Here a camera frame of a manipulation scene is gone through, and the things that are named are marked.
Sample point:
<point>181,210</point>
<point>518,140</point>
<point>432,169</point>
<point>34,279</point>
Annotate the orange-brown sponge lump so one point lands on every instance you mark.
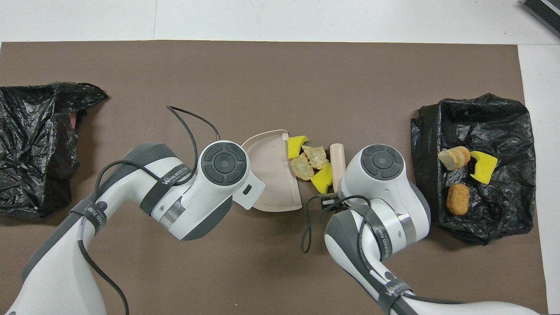
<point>457,199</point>

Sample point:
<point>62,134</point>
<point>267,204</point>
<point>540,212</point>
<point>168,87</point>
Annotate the yellow sponge piece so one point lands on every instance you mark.
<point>483,168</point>
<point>323,179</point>
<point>296,146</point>

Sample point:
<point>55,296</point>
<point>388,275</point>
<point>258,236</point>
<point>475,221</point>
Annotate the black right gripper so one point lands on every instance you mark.
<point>330,204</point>

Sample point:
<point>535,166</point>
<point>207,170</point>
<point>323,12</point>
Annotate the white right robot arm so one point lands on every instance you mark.
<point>385,197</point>

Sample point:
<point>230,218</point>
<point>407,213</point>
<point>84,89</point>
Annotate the dark ribbed box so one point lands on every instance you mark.
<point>544,11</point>

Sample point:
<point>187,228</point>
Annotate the pale beige foam chunk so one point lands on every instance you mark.
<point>302,169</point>
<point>317,156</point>
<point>454,158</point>

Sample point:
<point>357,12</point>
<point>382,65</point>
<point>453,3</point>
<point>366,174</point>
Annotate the beige plastic dustpan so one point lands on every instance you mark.
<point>273,175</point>

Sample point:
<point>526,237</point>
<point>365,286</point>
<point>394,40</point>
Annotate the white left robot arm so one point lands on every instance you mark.
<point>57,271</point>

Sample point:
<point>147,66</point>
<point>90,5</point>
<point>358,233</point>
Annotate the beige hand brush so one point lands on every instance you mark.
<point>337,166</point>

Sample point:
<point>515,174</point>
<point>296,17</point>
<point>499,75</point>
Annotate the brown table mat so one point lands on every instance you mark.
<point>350,65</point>

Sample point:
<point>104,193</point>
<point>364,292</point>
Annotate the bin lined with black bag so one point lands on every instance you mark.
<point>503,127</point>
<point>39,153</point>

